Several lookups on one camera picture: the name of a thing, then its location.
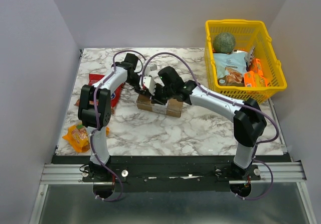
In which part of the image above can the light blue snack bag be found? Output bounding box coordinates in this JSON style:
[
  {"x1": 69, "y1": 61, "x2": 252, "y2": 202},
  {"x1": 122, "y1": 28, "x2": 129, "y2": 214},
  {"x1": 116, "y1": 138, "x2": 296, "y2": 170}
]
[{"x1": 213, "y1": 51, "x2": 247, "y2": 87}]

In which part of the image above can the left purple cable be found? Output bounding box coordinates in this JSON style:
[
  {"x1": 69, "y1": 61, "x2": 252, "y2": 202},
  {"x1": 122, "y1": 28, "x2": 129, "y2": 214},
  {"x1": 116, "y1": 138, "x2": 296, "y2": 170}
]
[{"x1": 90, "y1": 49, "x2": 148, "y2": 201}]

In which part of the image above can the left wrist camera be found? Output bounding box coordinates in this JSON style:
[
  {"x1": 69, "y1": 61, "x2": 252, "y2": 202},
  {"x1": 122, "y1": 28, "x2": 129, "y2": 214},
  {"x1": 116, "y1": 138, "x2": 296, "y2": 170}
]
[{"x1": 144, "y1": 64, "x2": 157, "y2": 76}]

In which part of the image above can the orange gummy candy bag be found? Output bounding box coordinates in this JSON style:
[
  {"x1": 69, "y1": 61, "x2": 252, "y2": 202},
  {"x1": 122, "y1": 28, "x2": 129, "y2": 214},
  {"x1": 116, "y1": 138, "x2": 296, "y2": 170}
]
[{"x1": 62, "y1": 123, "x2": 95, "y2": 153}]

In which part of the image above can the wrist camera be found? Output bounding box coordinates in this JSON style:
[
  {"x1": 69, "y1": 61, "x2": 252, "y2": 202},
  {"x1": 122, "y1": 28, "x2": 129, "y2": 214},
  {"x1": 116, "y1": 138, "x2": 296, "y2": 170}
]
[
  {"x1": 144, "y1": 64, "x2": 157, "y2": 76},
  {"x1": 139, "y1": 76, "x2": 156, "y2": 95}
]

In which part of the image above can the orange candy box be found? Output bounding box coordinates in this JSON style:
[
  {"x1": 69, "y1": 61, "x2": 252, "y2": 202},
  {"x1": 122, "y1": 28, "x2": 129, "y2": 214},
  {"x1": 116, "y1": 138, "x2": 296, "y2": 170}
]
[
  {"x1": 249, "y1": 58, "x2": 264, "y2": 76},
  {"x1": 244, "y1": 71, "x2": 268, "y2": 87}
]

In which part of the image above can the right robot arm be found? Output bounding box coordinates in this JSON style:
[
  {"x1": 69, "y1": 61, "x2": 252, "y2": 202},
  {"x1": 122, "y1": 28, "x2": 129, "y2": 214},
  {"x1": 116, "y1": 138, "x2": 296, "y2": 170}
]
[{"x1": 142, "y1": 67, "x2": 267, "y2": 180}]

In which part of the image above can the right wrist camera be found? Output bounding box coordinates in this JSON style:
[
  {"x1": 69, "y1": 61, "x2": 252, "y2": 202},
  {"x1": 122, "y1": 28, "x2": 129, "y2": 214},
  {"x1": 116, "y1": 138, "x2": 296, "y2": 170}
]
[{"x1": 139, "y1": 76, "x2": 156, "y2": 95}]

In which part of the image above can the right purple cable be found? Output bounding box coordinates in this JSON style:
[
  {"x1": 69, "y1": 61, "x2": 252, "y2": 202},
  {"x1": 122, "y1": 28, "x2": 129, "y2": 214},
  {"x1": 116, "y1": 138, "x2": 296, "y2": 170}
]
[{"x1": 139, "y1": 52, "x2": 280, "y2": 201}]

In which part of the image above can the aluminium rail frame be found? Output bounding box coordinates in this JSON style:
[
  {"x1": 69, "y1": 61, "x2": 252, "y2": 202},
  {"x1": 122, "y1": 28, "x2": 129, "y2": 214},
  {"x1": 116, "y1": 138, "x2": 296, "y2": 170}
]
[{"x1": 41, "y1": 156, "x2": 306, "y2": 184}]

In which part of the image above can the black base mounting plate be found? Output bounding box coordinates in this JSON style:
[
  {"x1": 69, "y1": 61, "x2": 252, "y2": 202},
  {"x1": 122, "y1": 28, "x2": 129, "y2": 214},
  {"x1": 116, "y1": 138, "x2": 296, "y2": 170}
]
[{"x1": 80, "y1": 156, "x2": 261, "y2": 193}]

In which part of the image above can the brown cardboard express box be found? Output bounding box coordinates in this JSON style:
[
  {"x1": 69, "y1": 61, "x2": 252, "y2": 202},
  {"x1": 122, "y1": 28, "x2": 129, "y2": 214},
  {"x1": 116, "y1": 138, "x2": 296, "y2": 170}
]
[{"x1": 136, "y1": 95, "x2": 183, "y2": 118}]

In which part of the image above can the silver foil packet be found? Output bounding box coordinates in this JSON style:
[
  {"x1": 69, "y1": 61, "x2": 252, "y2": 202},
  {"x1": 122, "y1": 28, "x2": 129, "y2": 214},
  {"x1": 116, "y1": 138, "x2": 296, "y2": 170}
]
[{"x1": 244, "y1": 46, "x2": 255, "y2": 65}]

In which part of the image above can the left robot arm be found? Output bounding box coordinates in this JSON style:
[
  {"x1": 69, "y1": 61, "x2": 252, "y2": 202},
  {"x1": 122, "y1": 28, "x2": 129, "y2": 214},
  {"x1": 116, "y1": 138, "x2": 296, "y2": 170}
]
[{"x1": 78, "y1": 50, "x2": 150, "y2": 183}]

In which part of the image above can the purple cable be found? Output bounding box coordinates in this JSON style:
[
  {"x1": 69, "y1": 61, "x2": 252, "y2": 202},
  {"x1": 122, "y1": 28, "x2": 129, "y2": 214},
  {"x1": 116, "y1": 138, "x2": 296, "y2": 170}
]
[
  {"x1": 90, "y1": 49, "x2": 148, "y2": 201},
  {"x1": 139, "y1": 52, "x2": 280, "y2": 201}
]

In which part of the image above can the yellow plastic basket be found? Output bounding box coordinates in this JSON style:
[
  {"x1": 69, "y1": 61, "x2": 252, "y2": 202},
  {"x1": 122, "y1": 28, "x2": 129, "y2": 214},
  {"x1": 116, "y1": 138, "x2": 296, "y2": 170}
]
[{"x1": 205, "y1": 19, "x2": 287, "y2": 103}]

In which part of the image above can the green melon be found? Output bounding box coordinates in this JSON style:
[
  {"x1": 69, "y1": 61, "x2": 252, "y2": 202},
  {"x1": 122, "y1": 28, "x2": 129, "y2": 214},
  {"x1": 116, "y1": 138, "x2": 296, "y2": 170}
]
[{"x1": 213, "y1": 32, "x2": 236, "y2": 54}]

